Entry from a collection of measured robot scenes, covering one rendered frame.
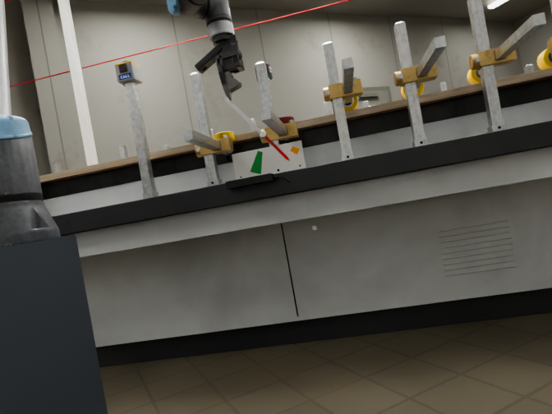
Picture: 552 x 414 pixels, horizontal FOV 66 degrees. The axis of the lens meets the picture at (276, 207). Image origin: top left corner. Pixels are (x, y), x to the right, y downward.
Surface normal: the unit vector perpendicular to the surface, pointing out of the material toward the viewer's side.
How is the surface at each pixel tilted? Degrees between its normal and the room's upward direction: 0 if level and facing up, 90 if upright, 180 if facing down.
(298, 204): 90
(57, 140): 90
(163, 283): 90
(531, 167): 90
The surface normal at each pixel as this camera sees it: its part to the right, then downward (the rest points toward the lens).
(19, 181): 0.87, -0.15
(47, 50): 0.43, -0.07
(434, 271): -0.16, 0.03
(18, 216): 0.62, -0.46
